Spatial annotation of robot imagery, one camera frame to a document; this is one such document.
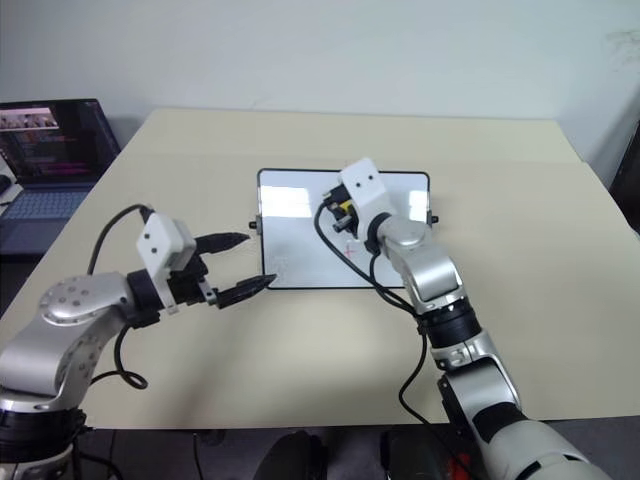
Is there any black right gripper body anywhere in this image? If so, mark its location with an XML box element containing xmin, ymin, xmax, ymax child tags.
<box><xmin>342</xmin><ymin>183</ymin><xmax>363</xmax><ymax>239</ymax></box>

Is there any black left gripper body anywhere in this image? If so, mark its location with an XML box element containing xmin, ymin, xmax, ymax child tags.
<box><xmin>167</xmin><ymin>253</ymin><xmax>221</xmax><ymax>307</ymax></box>

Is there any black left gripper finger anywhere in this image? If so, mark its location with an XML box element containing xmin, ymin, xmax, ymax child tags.
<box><xmin>194</xmin><ymin>231</ymin><xmax>252</xmax><ymax>257</ymax></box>
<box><xmin>218</xmin><ymin>273</ymin><xmax>279</xmax><ymax>309</ymax></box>

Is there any small black-framed whiteboard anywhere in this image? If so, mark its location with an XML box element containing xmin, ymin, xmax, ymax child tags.
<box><xmin>248</xmin><ymin>167</ymin><xmax>440</xmax><ymax>292</ymax></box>

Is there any open blue laptop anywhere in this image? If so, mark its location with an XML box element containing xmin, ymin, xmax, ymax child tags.
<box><xmin>0</xmin><ymin>98</ymin><xmax>123</xmax><ymax>257</ymax></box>

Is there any black chair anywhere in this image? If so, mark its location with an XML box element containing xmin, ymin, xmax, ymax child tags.
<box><xmin>608</xmin><ymin>115</ymin><xmax>640</xmax><ymax>237</ymax></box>

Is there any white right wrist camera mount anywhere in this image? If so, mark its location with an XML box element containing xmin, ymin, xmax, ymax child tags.
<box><xmin>338</xmin><ymin>158</ymin><xmax>393</xmax><ymax>237</ymax></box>

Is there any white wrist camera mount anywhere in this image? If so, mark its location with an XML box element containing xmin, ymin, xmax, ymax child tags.
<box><xmin>135</xmin><ymin>212</ymin><xmax>197</xmax><ymax>317</ymax></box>
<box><xmin>338</xmin><ymin>158</ymin><xmax>393</xmax><ymax>237</ymax></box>

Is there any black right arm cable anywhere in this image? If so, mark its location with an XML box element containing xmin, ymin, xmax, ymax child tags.
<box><xmin>313</xmin><ymin>197</ymin><xmax>481</xmax><ymax>480</ymax></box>

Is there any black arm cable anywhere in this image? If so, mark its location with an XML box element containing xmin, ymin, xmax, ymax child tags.
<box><xmin>87</xmin><ymin>202</ymin><xmax>154</xmax><ymax>391</ymax></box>
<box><xmin>313</xmin><ymin>197</ymin><xmax>481</xmax><ymax>480</ymax></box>

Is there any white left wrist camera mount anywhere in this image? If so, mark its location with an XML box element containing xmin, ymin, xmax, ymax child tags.
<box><xmin>135</xmin><ymin>212</ymin><xmax>197</xmax><ymax>317</ymax></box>

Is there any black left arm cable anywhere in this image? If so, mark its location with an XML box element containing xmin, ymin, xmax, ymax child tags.
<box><xmin>87</xmin><ymin>202</ymin><xmax>154</xmax><ymax>391</ymax></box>

